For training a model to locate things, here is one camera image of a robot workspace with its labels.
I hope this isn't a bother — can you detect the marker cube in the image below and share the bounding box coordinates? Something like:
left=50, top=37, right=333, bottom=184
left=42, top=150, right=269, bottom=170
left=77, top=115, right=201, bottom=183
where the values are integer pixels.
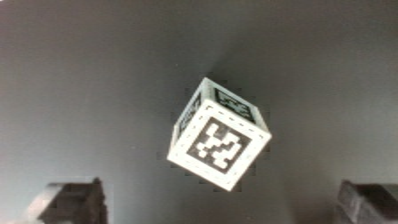
left=168, top=77, right=273, bottom=191

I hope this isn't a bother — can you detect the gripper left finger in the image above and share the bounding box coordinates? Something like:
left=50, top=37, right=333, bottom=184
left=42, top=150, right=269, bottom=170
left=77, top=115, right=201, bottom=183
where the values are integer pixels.
left=24, top=179, right=109, bottom=224

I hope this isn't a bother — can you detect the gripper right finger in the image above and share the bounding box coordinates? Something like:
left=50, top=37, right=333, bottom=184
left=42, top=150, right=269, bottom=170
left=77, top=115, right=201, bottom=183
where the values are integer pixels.
left=335, top=180, right=398, bottom=224

